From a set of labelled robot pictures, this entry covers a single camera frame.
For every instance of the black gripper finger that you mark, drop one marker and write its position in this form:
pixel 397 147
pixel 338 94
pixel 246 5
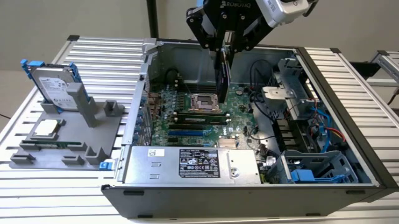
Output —
pixel 250 39
pixel 206 39

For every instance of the black Nvidia graphics card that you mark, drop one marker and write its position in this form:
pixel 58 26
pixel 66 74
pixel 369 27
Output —
pixel 224 79

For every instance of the black RAM slot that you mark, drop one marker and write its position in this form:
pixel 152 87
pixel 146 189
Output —
pixel 200 84
pixel 180 118
pixel 218 122
pixel 202 113
pixel 200 88

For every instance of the black vertical pole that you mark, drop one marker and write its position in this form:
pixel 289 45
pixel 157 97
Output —
pixel 153 18

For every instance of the round silver coin battery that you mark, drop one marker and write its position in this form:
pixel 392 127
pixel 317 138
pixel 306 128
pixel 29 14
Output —
pixel 240 92

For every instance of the grey metal drive cage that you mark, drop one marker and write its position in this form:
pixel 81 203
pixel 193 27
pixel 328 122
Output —
pixel 281 93

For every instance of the metal CPU socket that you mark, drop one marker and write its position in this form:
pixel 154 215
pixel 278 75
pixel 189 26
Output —
pixel 202 102

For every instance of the metal port block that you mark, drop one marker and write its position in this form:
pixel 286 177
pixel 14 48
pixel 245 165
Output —
pixel 154 102

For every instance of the installed RAM stick with label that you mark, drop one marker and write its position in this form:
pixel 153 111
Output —
pixel 196 119

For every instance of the long black expansion slot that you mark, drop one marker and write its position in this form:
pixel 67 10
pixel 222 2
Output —
pixel 193 127

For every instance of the blue expansion slot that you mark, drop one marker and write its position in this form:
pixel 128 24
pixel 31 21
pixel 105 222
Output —
pixel 186 134

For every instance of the green motherboard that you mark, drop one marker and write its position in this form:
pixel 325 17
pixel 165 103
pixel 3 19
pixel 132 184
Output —
pixel 200 142

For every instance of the short black expansion slot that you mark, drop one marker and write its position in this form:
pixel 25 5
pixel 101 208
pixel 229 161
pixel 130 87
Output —
pixel 174 140

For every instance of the small silver chipset heatsink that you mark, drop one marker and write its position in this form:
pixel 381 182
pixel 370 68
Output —
pixel 228 142

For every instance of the aluminium slat side table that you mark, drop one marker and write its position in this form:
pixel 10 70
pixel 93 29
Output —
pixel 390 60

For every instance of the hard disk in blue carrier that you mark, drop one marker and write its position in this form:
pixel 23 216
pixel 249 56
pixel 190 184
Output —
pixel 53 86

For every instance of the grey plastic parts rack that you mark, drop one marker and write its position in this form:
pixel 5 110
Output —
pixel 104 140

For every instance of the grey metal disk bay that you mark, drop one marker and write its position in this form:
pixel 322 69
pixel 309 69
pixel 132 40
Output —
pixel 312 161

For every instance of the grey power supply unit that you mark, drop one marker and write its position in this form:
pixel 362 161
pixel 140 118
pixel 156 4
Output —
pixel 141 168

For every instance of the blue plastic drive tray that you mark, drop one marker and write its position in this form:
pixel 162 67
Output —
pixel 302 175

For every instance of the blue case latch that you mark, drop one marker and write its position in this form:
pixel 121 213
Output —
pixel 105 165

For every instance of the silver CPU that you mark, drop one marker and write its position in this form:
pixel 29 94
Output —
pixel 47 128

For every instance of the green RAM stick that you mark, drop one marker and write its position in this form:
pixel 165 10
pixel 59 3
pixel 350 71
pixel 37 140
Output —
pixel 50 144

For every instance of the black and grey PC case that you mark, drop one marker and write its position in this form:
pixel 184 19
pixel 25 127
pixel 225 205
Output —
pixel 218 200

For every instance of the silver white wrist camera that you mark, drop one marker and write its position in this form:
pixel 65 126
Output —
pixel 281 11

